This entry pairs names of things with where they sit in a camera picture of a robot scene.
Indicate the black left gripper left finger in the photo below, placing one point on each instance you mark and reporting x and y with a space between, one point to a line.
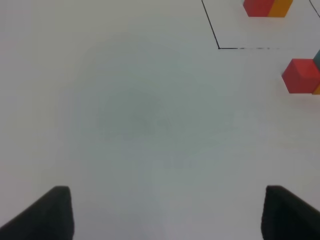
49 218

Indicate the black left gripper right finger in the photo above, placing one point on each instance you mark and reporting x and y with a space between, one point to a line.
285 216

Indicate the orange template block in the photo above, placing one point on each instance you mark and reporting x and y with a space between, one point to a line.
279 8

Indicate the red template block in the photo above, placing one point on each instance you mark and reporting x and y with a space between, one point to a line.
258 8

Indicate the green block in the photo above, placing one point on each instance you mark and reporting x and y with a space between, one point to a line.
316 60

